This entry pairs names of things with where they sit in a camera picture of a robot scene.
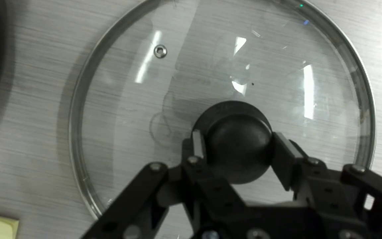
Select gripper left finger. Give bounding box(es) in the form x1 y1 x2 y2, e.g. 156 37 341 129
80 129 244 239

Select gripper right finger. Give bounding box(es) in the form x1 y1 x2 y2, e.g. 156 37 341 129
271 132 382 239

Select glass pot lid black knob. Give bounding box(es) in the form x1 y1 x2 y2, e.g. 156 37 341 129
69 0 376 221

